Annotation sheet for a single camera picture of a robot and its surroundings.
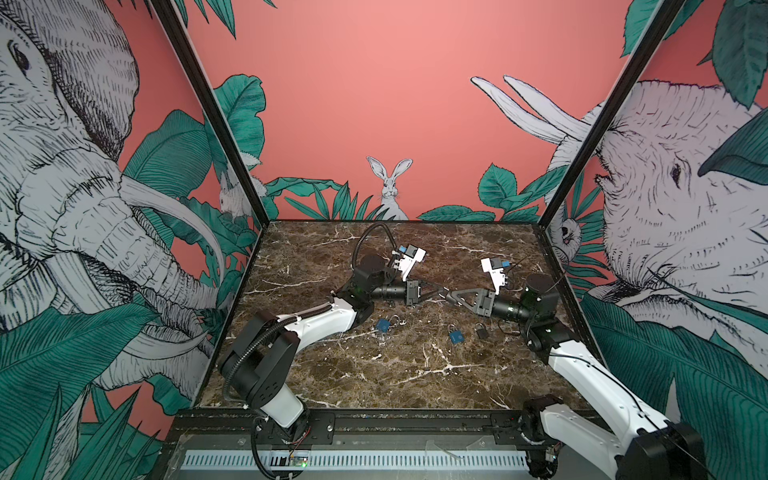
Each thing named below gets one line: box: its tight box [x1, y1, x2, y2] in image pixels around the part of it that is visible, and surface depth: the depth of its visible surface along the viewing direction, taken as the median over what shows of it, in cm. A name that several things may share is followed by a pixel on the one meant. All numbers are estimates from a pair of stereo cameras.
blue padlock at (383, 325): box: [376, 318, 391, 333], surface depth 94 cm
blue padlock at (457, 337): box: [450, 330, 465, 344], surface depth 92 cm
